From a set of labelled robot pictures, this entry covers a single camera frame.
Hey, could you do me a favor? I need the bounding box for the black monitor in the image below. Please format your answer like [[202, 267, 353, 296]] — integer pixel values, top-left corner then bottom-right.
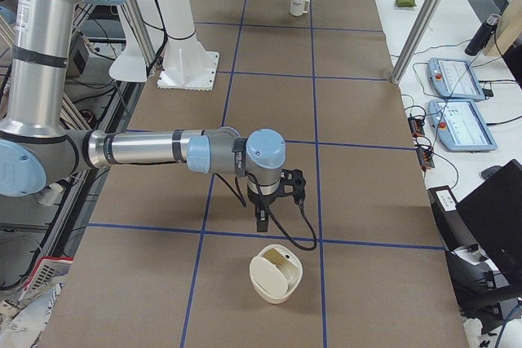
[[457, 159, 521, 280]]

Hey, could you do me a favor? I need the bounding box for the black water bottle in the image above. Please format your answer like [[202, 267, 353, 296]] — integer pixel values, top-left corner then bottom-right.
[[464, 14, 501, 56]]

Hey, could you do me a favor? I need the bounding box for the left aluminium frame post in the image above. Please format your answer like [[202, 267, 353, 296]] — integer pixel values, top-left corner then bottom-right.
[[122, 0, 156, 79]]

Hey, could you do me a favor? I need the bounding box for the aluminium frame post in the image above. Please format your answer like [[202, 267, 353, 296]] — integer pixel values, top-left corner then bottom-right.
[[391, 0, 441, 85], [122, 0, 156, 79]]

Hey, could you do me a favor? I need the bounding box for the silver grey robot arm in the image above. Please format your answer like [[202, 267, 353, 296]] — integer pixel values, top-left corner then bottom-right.
[[1, 0, 288, 232]]

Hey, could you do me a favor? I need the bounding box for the white mug grey inside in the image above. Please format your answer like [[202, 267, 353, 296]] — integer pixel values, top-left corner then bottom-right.
[[290, 0, 310, 17]]

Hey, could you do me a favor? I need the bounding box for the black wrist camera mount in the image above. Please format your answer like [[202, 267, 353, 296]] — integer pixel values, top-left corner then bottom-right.
[[280, 169, 306, 205]]

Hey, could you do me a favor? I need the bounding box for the near teach pendant tablet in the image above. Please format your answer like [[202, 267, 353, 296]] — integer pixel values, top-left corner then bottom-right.
[[427, 99, 498, 152]]

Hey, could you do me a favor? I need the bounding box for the cream round bowl container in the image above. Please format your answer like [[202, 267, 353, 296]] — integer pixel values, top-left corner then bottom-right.
[[249, 244, 303, 304]]

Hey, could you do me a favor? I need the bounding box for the far teach pendant tablet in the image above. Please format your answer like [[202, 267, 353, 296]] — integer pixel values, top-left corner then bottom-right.
[[427, 57, 485, 101]]

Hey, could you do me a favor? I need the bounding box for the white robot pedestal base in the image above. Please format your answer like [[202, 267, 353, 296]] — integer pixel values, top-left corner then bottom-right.
[[108, 0, 219, 91]]

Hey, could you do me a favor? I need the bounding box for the black usb hub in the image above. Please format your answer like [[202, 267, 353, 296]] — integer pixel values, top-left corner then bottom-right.
[[408, 117, 425, 137], [416, 146, 435, 171]]

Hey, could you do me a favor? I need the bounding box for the green bean bag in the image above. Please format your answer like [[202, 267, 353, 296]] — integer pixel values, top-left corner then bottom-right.
[[395, 0, 417, 8]]

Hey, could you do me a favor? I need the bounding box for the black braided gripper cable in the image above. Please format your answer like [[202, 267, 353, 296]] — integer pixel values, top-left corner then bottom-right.
[[213, 172, 318, 251]]

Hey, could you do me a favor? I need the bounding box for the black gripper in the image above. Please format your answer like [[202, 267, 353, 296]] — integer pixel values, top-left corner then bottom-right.
[[247, 183, 285, 232]]

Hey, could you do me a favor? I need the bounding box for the teach pendant tablet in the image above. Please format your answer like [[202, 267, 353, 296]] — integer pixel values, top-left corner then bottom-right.
[[427, 99, 498, 152], [427, 57, 485, 101]]

